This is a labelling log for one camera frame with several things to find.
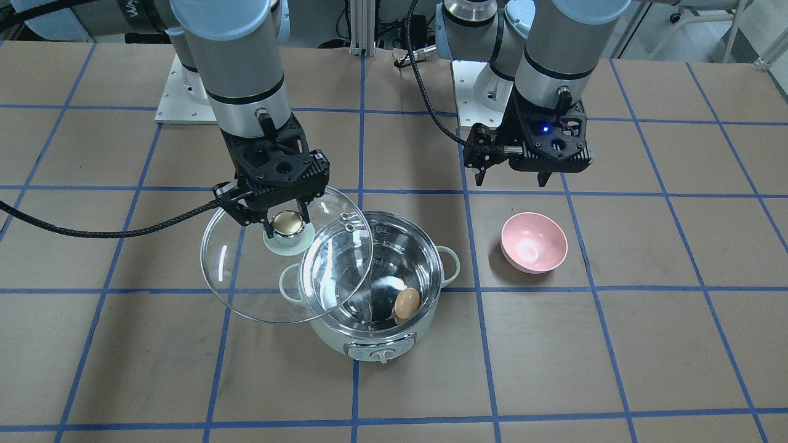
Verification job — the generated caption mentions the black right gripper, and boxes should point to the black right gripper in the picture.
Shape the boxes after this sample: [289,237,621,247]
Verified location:
[213,113,330,239]

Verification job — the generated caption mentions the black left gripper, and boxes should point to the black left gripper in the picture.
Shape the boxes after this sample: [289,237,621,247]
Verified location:
[462,92,595,188]

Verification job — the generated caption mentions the glass pot lid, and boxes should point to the glass pot lid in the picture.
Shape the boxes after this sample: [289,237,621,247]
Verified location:
[200,187,372,324]

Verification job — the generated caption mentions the brown egg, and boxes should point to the brown egg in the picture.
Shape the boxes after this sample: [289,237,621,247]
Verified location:
[392,288,421,320]

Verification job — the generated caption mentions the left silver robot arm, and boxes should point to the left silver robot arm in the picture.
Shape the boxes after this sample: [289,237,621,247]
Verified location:
[436,1,630,187]

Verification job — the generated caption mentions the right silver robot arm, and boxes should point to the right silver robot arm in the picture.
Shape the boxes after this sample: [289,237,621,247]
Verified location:
[2,1,329,239]

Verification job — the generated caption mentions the pale green steel pot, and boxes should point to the pale green steel pot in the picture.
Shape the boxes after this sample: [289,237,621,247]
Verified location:
[307,210,461,364]

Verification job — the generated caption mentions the pink bowl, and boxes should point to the pink bowl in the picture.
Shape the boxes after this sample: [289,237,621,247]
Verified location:
[500,212,568,274]

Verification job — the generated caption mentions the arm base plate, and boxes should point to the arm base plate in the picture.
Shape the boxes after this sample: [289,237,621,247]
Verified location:
[451,56,521,129]
[155,55,216,126]

